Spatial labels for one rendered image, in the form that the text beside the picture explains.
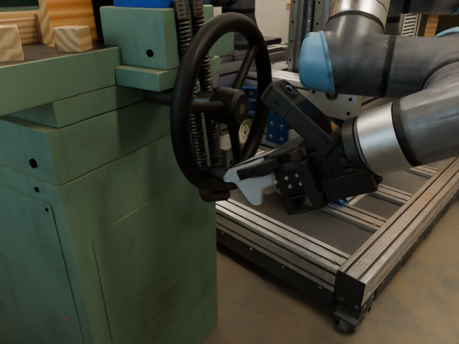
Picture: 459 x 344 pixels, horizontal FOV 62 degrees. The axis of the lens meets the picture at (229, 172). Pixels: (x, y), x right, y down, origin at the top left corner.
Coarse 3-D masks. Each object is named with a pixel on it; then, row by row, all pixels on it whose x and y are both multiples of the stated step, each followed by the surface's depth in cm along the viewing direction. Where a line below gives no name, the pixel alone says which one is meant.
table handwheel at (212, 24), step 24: (216, 24) 53; (240, 24) 58; (192, 48) 51; (264, 48) 67; (192, 72) 51; (240, 72) 64; (264, 72) 70; (144, 96) 70; (168, 96) 67; (192, 96) 52; (216, 96) 61; (240, 96) 61; (216, 120) 63; (240, 120) 63; (264, 120) 74; (192, 168) 56
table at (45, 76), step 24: (24, 48) 61; (48, 48) 61; (96, 48) 61; (120, 48) 63; (216, 48) 87; (0, 72) 48; (24, 72) 50; (48, 72) 53; (72, 72) 57; (96, 72) 60; (120, 72) 63; (144, 72) 60; (168, 72) 61; (216, 72) 72; (0, 96) 48; (24, 96) 51; (48, 96) 54
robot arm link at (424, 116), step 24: (456, 72) 37; (408, 96) 39; (432, 96) 37; (456, 96) 35; (408, 120) 37; (432, 120) 36; (456, 120) 35; (408, 144) 38; (432, 144) 37; (456, 144) 36
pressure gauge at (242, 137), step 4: (248, 120) 95; (240, 124) 93; (244, 124) 94; (248, 124) 96; (240, 128) 92; (244, 128) 95; (248, 128) 97; (240, 132) 94; (248, 132) 97; (240, 136) 94; (244, 136) 96; (240, 140) 94; (244, 140) 96; (244, 144) 96
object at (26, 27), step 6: (18, 18) 65; (24, 18) 65; (30, 18) 65; (0, 24) 61; (6, 24) 62; (12, 24) 63; (18, 24) 63; (24, 24) 64; (30, 24) 65; (18, 30) 64; (24, 30) 64; (30, 30) 65; (36, 30) 66; (24, 36) 65; (30, 36) 66; (36, 36) 67; (24, 42) 65; (30, 42) 66; (36, 42) 67
